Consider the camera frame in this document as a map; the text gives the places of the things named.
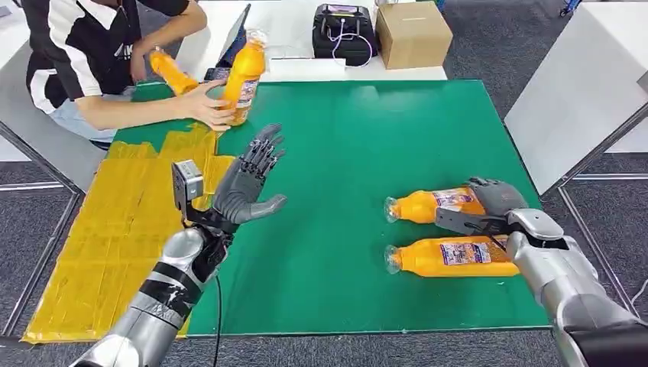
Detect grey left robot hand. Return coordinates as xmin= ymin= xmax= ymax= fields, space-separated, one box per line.
xmin=212 ymin=122 xmax=289 ymax=226

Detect person's right hand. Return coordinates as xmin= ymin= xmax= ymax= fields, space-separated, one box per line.
xmin=182 ymin=80 xmax=236 ymax=133

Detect person's left hand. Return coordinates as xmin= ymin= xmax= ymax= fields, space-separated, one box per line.
xmin=128 ymin=45 xmax=158 ymax=85

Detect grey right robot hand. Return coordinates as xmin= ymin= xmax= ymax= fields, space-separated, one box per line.
xmin=465 ymin=177 xmax=530 ymax=219

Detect orange drink bottle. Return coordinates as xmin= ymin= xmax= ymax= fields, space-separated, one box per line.
xmin=384 ymin=235 xmax=521 ymax=278
xmin=219 ymin=30 xmax=267 ymax=128
xmin=147 ymin=46 xmax=200 ymax=96
xmin=384 ymin=186 xmax=490 ymax=225

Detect person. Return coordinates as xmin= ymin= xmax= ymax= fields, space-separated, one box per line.
xmin=20 ymin=0 xmax=236 ymax=151

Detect dark blue tablet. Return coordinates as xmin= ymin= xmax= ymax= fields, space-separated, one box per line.
xmin=215 ymin=4 xmax=253 ymax=70

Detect flat white box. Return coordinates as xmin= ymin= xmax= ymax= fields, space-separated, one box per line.
xmin=268 ymin=57 xmax=347 ymax=82

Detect white table with devices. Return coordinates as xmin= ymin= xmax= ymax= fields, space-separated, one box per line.
xmin=174 ymin=0 xmax=448 ymax=83

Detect green table mat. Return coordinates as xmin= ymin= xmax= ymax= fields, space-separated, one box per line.
xmin=113 ymin=79 xmax=552 ymax=338

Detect white bench table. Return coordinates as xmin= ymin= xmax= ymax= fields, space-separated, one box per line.
xmin=0 ymin=30 xmax=107 ymax=193

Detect large white side table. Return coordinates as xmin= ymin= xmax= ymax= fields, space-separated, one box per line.
xmin=504 ymin=2 xmax=648 ymax=196

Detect yellow plastic sheet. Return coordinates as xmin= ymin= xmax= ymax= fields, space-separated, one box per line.
xmin=22 ymin=124 xmax=236 ymax=344

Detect black equipment case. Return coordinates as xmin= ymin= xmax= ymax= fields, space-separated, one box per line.
xmin=311 ymin=4 xmax=379 ymax=68

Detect brown cardboard box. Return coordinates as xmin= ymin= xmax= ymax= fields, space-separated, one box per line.
xmin=375 ymin=1 xmax=454 ymax=70

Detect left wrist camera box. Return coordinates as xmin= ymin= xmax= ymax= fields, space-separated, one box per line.
xmin=170 ymin=160 xmax=205 ymax=211

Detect metal side table frame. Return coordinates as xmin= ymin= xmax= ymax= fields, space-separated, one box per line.
xmin=539 ymin=101 xmax=648 ymax=315

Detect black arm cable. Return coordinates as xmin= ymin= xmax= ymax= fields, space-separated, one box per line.
xmin=212 ymin=273 xmax=224 ymax=367

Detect white cable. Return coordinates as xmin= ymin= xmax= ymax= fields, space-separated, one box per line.
xmin=326 ymin=19 xmax=374 ymax=68

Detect floor cables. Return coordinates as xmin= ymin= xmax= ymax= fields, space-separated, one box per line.
xmin=630 ymin=278 xmax=648 ymax=307

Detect metal bench table frame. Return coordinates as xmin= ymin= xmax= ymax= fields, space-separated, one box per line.
xmin=0 ymin=121 xmax=87 ymax=338

